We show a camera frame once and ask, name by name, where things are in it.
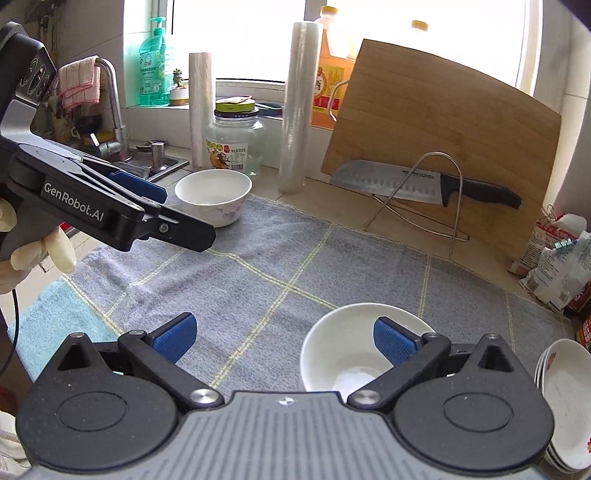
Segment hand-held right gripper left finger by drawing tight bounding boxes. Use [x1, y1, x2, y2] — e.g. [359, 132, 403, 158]
[55, 312, 225, 414]

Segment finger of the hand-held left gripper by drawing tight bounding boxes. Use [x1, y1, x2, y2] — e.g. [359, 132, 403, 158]
[139, 198, 217, 254]
[74, 154, 169, 205]

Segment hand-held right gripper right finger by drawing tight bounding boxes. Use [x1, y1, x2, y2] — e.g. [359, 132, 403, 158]
[346, 317, 515, 414]

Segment white bowl with pink flowers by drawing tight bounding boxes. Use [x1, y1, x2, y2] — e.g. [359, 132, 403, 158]
[300, 302, 437, 394]
[174, 168, 254, 228]

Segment person's left hand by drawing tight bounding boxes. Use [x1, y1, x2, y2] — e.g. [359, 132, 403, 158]
[0, 199, 77, 296]

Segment steel sink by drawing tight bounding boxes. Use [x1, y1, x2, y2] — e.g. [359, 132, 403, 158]
[113, 138, 190, 181]

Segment steel faucet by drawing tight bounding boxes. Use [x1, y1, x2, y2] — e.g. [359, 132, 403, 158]
[90, 57, 131, 160]

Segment grey and blue checked towel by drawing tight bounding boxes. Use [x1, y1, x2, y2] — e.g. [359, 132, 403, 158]
[18, 193, 579, 394]

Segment white paper roll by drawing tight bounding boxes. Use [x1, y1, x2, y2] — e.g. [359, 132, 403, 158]
[188, 52, 216, 168]

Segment glass jar with dark lid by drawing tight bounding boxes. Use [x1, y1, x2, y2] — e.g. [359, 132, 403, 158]
[206, 96, 269, 179]

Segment small potted plant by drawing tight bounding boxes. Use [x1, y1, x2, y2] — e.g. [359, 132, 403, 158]
[168, 68, 190, 107]

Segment pink checked dishcloth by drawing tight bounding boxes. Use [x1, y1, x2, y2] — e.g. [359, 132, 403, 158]
[57, 56, 102, 110]

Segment green dish soap bottle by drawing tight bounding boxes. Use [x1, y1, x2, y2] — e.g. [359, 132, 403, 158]
[138, 17, 173, 110]

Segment clear cling film roll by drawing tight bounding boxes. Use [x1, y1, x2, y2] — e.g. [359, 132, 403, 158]
[278, 21, 324, 194]

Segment red and white bag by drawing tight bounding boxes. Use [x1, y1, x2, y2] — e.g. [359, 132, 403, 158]
[507, 214, 570, 278]

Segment white printed bag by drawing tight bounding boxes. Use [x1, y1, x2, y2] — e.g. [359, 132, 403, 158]
[519, 230, 591, 315]

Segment large cooking oil jug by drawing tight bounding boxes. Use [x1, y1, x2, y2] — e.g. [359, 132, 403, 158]
[311, 5, 359, 130]

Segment bamboo cutting board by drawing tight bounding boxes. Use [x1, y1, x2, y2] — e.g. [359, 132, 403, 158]
[320, 39, 562, 274]

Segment black cable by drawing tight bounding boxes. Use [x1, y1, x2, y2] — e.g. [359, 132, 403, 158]
[0, 285, 20, 376]

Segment black-handled kitchen knife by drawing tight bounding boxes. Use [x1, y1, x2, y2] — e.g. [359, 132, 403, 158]
[329, 160, 524, 211]

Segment steel wire rack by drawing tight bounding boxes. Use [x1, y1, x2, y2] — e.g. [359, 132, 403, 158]
[364, 152, 470, 260]

